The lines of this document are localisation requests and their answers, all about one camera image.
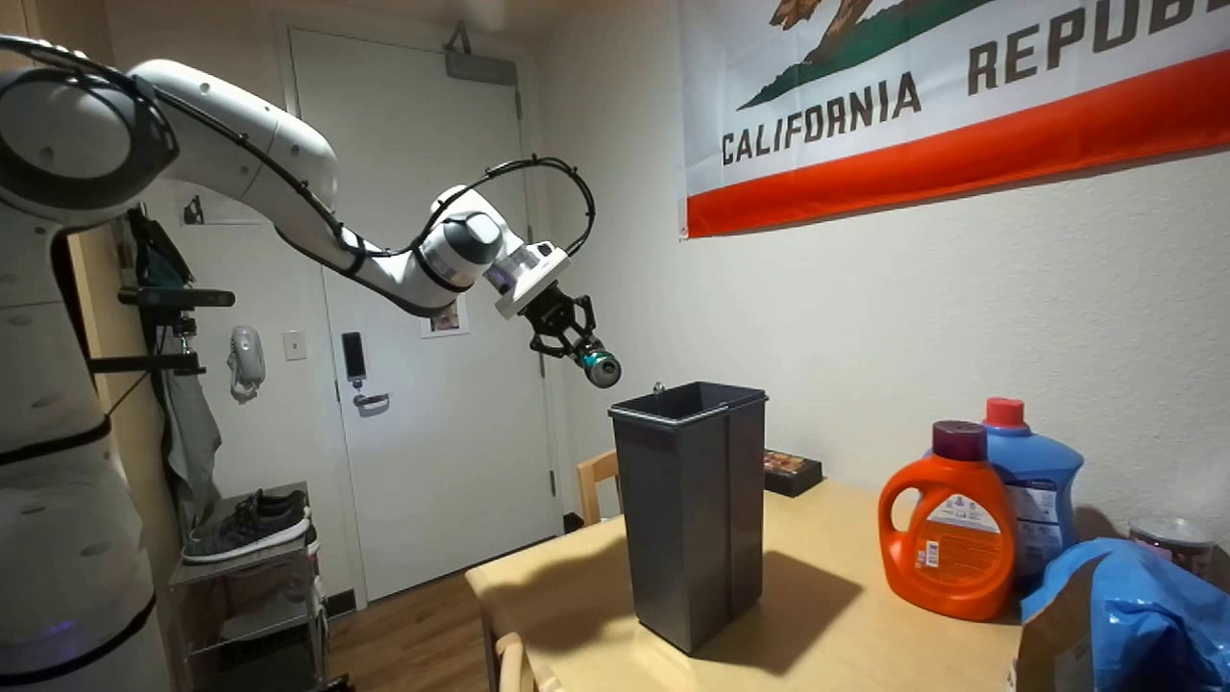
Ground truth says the dark grey tall bin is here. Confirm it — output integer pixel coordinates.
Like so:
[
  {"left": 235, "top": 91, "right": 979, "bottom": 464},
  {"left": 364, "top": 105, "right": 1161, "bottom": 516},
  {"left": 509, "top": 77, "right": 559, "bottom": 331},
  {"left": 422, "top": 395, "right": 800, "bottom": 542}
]
[{"left": 606, "top": 376, "right": 773, "bottom": 656}]

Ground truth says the grey door closer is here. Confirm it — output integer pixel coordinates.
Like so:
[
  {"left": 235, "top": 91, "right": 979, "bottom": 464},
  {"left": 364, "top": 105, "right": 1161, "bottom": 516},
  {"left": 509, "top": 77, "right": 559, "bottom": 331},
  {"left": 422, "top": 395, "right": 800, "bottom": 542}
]
[{"left": 444, "top": 31, "right": 523, "bottom": 91}]

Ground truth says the grey shoe rack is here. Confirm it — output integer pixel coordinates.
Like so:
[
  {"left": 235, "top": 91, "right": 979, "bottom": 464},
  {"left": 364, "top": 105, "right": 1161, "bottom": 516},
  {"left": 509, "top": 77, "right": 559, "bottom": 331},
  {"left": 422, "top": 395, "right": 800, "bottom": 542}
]
[{"left": 167, "top": 535, "right": 332, "bottom": 692}]

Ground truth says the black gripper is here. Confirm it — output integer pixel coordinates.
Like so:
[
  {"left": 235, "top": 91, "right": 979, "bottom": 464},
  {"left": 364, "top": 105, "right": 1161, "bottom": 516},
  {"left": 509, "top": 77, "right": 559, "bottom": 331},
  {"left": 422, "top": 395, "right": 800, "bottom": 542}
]
[{"left": 528, "top": 280, "right": 615, "bottom": 376}]

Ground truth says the grey sneakers pair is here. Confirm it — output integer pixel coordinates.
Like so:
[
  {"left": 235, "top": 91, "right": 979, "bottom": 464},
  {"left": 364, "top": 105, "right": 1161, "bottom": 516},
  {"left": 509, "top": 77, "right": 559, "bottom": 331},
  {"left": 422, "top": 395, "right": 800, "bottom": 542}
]
[{"left": 177, "top": 480, "right": 318, "bottom": 568}]

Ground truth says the California Republic flag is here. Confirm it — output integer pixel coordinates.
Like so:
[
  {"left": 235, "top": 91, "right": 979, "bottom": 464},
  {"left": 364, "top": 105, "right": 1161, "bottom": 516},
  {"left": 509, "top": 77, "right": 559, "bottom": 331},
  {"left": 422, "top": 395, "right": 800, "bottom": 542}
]
[{"left": 673, "top": 0, "right": 1230, "bottom": 244}]

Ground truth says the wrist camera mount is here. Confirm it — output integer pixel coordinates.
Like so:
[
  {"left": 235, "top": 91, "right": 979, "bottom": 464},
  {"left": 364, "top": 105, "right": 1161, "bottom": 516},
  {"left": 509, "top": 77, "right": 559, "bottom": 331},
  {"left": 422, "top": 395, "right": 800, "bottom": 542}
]
[{"left": 489, "top": 234, "right": 571, "bottom": 319}]

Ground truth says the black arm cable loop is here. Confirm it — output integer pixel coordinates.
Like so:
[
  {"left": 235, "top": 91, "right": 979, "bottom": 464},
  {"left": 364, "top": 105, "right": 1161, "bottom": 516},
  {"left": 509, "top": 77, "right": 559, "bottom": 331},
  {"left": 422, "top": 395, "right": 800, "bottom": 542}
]
[{"left": 409, "top": 155, "right": 599, "bottom": 262}]

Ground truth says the black door lock handle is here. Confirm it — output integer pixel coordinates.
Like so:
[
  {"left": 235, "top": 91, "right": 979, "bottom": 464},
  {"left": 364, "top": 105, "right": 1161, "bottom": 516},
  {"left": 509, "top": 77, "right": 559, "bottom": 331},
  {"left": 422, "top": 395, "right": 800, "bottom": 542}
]
[{"left": 337, "top": 328, "right": 395, "bottom": 418}]

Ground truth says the dark hanging jacket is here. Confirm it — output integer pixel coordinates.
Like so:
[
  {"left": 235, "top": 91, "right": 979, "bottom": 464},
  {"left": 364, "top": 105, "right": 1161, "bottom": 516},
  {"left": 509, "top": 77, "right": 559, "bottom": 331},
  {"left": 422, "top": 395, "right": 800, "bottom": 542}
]
[{"left": 118, "top": 209, "right": 226, "bottom": 531}]

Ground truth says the blue detergent bottle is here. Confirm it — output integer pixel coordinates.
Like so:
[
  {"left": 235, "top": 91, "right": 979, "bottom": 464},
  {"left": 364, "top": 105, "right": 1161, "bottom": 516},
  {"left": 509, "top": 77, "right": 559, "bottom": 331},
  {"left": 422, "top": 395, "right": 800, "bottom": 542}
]
[{"left": 978, "top": 395, "right": 1087, "bottom": 594}]

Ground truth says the blue plastic bag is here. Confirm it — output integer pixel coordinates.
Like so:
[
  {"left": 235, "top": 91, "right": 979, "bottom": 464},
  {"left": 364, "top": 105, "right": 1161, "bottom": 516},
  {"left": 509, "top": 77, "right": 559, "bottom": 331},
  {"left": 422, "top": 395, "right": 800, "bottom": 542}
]
[{"left": 1014, "top": 535, "right": 1230, "bottom": 692}]

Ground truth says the wooden chair with curved back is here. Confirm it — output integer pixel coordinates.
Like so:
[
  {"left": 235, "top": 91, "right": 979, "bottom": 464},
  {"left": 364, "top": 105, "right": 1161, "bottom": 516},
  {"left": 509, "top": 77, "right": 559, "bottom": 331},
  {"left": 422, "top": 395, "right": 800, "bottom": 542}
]
[
  {"left": 573, "top": 448, "right": 623, "bottom": 526},
  {"left": 494, "top": 627, "right": 541, "bottom": 692}
]

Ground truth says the orange detergent bottle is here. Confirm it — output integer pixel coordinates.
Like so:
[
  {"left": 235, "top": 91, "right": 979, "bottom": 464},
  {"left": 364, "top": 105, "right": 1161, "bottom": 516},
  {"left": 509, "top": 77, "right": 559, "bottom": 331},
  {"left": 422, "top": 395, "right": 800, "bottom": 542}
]
[{"left": 877, "top": 418, "right": 1025, "bottom": 627}]

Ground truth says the dark drink can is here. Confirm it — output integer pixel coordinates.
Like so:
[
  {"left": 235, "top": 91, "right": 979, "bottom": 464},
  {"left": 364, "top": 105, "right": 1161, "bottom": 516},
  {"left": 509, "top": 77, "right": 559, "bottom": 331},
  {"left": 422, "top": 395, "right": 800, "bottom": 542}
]
[{"left": 573, "top": 343, "right": 626, "bottom": 394}]

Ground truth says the white room door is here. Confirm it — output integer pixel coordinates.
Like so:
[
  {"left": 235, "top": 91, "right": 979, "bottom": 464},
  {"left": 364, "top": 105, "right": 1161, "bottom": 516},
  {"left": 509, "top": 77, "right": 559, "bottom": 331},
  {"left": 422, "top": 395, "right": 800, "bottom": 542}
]
[{"left": 284, "top": 29, "right": 571, "bottom": 606}]

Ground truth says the flat black printed box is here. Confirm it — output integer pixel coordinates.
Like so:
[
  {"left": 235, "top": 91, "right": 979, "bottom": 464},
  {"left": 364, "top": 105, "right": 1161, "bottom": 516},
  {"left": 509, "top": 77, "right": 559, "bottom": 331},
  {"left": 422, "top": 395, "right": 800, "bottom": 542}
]
[{"left": 763, "top": 448, "right": 827, "bottom": 499}]

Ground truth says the white wall handset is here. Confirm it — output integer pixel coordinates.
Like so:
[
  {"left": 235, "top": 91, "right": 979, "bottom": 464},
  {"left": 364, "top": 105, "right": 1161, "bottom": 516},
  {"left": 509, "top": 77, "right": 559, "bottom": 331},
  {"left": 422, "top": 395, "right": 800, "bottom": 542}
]
[{"left": 225, "top": 323, "right": 268, "bottom": 404}]

